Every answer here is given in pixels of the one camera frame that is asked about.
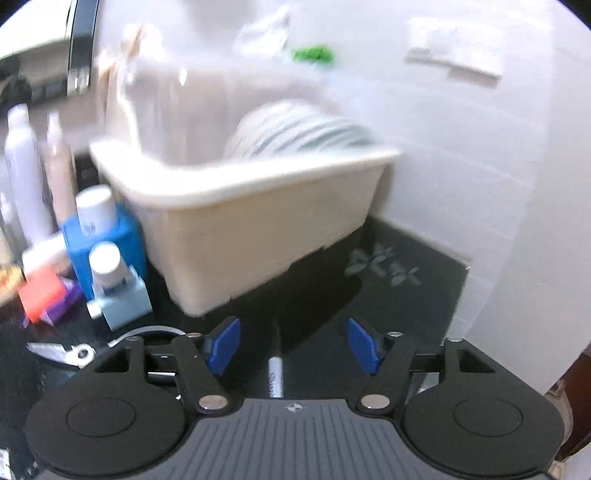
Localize clear plastic bag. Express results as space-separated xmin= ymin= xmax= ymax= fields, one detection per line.
xmin=105 ymin=22 xmax=326 ymax=166

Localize striped round plates stack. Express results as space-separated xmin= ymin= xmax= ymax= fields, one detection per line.
xmin=223 ymin=102 xmax=380 ymax=163

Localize scissors with white handles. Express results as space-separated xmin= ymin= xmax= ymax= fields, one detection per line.
xmin=25 ymin=325 xmax=186 ymax=370

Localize cream plastic bin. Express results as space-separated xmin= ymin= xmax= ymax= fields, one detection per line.
xmin=89 ymin=137 xmax=400 ymax=317

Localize green plastic item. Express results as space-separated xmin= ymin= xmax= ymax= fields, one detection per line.
xmin=293 ymin=44 xmax=336 ymax=66

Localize white spray bottle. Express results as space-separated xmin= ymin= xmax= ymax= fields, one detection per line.
xmin=4 ymin=104 xmax=52 ymax=246

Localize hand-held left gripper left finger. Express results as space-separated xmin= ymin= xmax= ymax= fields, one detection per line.
xmin=93 ymin=316 xmax=242 ymax=415

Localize blue bottle with white cap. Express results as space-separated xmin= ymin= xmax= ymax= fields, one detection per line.
xmin=62 ymin=185 xmax=148 ymax=302

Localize white paper sheet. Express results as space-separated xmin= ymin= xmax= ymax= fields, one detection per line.
xmin=404 ymin=17 xmax=505 ymax=82

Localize purple packet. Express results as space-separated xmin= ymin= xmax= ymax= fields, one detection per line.
xmin=42 ymin=279 xmax=86 ymax=324

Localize light blue bottle white cap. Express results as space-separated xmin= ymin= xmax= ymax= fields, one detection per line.
xmin=87 ymin=242 xmax=153 ymax=331

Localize beige spray bottle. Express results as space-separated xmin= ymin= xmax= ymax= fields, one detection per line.
xmin=43 ymin=111 xmax=78 ymax=223

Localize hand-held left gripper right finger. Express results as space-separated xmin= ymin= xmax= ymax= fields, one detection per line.
xmin=346 ymin=318 xmax=497 ymax=412

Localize black marker pen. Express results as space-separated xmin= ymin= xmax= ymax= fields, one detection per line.
xmin=267 ymin=322 xmax=287 ymax=400

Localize orange box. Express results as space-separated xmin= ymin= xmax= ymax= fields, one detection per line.
xmin=17 ymin=268 xmax=66 ymax=324

